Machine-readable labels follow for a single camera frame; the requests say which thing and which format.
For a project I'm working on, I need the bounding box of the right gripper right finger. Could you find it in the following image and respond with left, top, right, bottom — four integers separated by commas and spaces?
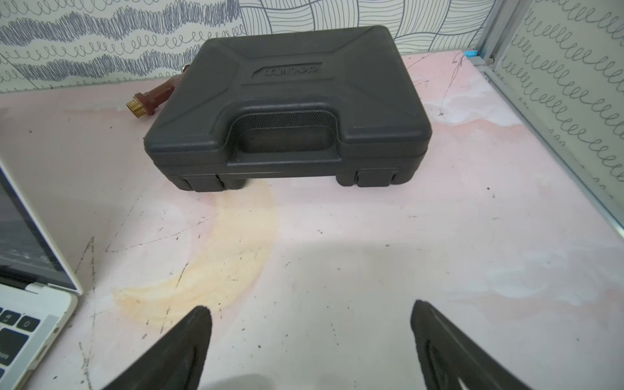
410, 300, 528, 389

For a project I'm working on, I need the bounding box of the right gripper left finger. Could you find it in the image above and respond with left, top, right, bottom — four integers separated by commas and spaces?
106, 305, 212, 390

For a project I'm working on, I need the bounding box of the silver laptop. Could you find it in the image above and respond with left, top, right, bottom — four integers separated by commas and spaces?
1, 164, 83, 389

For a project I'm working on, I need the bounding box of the floral pink table mat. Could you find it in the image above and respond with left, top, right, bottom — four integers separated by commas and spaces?
1, 52, 623, 389

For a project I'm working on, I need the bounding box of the red brass-tipped tool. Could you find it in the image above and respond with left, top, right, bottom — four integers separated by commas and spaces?
126, 64, 190, 118

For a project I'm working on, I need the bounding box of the black plastic tool case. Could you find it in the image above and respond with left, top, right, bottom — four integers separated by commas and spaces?
144, 25, 432, 192

